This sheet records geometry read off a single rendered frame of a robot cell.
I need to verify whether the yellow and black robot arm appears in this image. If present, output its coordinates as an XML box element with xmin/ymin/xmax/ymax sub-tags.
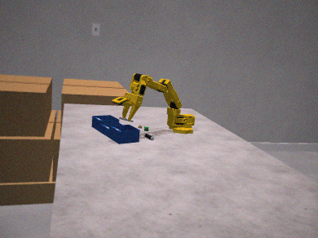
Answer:
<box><xmin>130</xmin><ymin>73</ymin><xmax>194</xmax><ymax>134</ymax></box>

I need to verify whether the black aa battery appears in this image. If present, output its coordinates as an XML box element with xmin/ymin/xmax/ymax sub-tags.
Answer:
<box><xmin>144</xmin><ymin>134</ymin><xmax>154</xmax><ymax>140</ymax></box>

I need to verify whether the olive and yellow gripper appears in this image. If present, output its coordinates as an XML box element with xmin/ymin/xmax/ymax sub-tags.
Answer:
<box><xmin>112</xmin><ymin>92</ymin><xmax>144</xmax><ymax>121</ymax></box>

